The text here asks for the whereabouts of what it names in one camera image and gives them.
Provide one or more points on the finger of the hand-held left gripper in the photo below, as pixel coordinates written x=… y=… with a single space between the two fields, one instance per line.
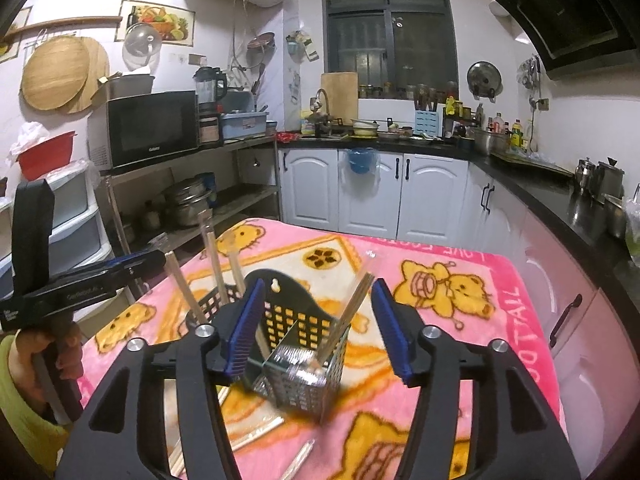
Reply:
x=140 y=276
x=140 y=260

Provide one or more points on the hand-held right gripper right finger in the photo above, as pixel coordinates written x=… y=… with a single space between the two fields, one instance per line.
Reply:
x=395 y=340

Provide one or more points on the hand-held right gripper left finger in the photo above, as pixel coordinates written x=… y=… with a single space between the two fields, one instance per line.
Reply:
x=242 y=335

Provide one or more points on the dark perforated utensil holder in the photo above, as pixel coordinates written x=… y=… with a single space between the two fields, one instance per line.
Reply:
x=295 y=320

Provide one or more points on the pile of chopsticks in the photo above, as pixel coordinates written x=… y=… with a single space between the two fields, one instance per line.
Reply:
x=257 y=432

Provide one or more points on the person's left hand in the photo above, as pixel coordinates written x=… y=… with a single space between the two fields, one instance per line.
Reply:
x=22 y=360

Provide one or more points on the white plastic drawer unit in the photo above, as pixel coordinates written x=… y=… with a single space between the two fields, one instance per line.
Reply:
x=80 y=220

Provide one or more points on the pink printed blanket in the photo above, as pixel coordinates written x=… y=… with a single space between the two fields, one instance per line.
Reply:
x=450 y=350

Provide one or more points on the stacked steel pots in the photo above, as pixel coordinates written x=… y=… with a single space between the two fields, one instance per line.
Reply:
x=187 y=207

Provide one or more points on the red plastic basin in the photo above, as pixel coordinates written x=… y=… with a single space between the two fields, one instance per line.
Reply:
x=47 y=155

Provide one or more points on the white plastic bag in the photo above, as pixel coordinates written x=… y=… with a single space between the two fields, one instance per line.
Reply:
x=27 y=135

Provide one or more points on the metal storage rack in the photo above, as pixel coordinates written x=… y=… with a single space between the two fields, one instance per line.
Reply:
x=240 y=201

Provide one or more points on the black microwave oven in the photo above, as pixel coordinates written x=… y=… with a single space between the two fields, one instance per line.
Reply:
x=150 y=127

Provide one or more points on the white kitchen cabinets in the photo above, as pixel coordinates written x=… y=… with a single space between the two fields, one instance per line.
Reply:
x=315 y=185

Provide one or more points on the round wooden cutting boards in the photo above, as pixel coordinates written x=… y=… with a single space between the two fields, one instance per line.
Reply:
x=52 y=72

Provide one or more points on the grey plastic bin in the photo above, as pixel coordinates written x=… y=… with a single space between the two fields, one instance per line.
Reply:
x=132 y=87

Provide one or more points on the round wooden board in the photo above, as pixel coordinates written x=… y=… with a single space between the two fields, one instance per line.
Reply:
x=99 y=75

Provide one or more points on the blue plastic bag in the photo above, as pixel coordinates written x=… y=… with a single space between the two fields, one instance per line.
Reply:
x=361 y=160

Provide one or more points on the dark blender jug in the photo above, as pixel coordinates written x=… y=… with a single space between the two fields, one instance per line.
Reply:
x=207 y=85

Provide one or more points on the red cloth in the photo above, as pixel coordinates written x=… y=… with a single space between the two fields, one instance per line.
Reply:
x=289 y=137

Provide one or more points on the black kitchen countertop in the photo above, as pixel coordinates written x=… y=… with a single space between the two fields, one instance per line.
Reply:
x=550 y=195

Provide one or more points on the stacked bowls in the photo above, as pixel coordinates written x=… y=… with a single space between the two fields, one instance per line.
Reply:
x=365 y=127

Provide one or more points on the glass pot lid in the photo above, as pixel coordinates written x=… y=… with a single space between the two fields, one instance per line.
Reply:
x=142 y=42

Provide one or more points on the steel basin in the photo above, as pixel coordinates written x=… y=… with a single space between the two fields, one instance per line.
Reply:
x=487 y=141

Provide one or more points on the blue knife block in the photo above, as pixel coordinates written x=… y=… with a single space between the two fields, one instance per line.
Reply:
x=427 y=122

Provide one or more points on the wooden rod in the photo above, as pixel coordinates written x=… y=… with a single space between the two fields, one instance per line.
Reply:
x=75 y=21

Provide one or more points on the group of condiment bottles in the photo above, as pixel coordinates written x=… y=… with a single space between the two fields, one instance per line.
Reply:
x=516 y=132

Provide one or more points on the yellow plastic container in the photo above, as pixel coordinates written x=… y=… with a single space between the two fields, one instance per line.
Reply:
x=452 y=105

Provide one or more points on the metal faucet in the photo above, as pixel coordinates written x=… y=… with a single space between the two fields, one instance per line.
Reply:
x=320 y=95

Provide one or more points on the row of glass jars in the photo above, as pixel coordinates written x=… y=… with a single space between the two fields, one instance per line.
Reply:
x=380 y=91

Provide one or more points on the hanging metal pan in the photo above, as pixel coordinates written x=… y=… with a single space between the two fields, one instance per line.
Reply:
x=262 y=42

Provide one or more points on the wooden cutting board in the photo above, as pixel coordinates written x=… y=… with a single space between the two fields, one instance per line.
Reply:
x=340 y=95

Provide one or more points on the small steel kettle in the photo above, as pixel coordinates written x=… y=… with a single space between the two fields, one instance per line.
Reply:
x=585 y=172

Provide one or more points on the steel container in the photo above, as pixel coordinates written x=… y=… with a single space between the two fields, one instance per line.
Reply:
x=616 y=215

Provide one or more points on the clear plastic bag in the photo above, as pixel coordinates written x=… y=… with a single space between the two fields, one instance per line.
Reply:
x=634 y=235

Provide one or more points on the steel canister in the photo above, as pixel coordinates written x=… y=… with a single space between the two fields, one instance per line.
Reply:
x=607 y=180

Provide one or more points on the hanging paper package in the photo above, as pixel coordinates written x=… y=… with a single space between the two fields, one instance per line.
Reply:
x=302 y=45

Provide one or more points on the metal pot lid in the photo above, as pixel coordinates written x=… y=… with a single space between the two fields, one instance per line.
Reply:
x=484 y=77

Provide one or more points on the hanging kitchen tools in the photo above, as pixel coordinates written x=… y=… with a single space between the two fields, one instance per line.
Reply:
x=531 y=70

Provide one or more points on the dark framed window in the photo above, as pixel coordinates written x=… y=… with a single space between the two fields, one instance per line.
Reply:
x=390 y=30

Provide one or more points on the black range hood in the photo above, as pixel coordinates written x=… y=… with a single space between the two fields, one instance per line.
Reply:
x=565 y=5

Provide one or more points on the small wall poster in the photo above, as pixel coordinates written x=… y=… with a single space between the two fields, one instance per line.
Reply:
x=17 y=35

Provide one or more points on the fruit wall poster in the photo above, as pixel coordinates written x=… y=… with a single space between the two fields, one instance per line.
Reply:
x=170 y=20

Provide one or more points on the wall power outlet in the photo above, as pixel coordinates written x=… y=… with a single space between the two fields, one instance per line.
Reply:
x=542 y=104

